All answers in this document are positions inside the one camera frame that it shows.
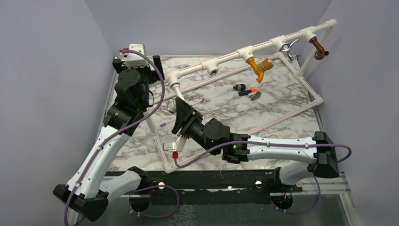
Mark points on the white PVC pipe frame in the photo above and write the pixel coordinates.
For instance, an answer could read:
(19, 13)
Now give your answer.
(321, 31)

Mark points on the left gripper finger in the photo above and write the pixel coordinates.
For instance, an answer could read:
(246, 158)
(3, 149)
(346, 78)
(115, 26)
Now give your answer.
(158, 64)
(118, 65)

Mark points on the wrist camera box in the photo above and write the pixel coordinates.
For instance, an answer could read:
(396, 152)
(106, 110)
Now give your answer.
(136, 47)
(176, 146)

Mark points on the small black grey cap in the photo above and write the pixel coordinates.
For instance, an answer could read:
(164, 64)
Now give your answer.
(239, 87)

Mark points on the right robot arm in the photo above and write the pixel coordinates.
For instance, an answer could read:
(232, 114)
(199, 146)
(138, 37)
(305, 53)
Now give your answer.
(317, 152)

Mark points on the yellow plastic faucet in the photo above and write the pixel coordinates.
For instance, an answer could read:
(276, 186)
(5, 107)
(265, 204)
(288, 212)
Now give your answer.
(259, 70)

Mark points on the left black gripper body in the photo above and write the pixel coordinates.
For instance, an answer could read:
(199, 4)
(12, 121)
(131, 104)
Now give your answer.
(146, 72)

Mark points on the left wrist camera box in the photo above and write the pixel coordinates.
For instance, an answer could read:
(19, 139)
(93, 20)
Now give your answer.
(136, 47)

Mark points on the white faucet chrome knob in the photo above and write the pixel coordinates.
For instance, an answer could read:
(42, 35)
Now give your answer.
(172, 105)

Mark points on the brown plastic faucet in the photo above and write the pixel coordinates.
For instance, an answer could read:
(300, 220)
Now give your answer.
(320, 52)

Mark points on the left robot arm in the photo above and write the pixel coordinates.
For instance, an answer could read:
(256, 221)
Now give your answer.
(86, 195)

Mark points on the black mounting rail base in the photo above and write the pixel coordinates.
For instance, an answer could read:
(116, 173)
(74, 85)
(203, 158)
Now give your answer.
(195, 187)

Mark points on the black orange marker pen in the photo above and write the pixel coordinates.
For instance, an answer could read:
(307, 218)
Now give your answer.
(246, 92)

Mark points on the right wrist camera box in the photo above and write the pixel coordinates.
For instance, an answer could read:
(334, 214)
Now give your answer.
(176, 146)

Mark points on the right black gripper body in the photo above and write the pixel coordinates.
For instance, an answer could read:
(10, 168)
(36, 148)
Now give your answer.
(193, 122)

